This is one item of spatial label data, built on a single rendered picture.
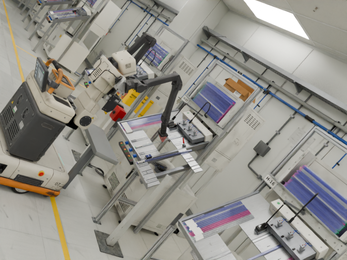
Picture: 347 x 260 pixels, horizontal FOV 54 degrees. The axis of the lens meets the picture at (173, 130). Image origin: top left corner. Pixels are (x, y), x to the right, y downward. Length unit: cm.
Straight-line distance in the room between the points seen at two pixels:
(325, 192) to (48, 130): 202
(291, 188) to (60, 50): 578
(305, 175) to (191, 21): 434
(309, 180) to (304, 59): 282
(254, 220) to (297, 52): 322
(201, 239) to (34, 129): 143
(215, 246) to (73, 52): 579
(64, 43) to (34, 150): 482
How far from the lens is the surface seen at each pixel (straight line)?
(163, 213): 364
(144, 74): 440
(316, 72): 497
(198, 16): 644
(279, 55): 542
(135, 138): 333
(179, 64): 449
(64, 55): 747
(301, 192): 262
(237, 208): 266
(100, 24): 743
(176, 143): 326
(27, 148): 273
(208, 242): 244
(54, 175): 293
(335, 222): 250
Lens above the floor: 156
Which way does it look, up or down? 9 degrees down
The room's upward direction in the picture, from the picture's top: 40 degrees clockwise
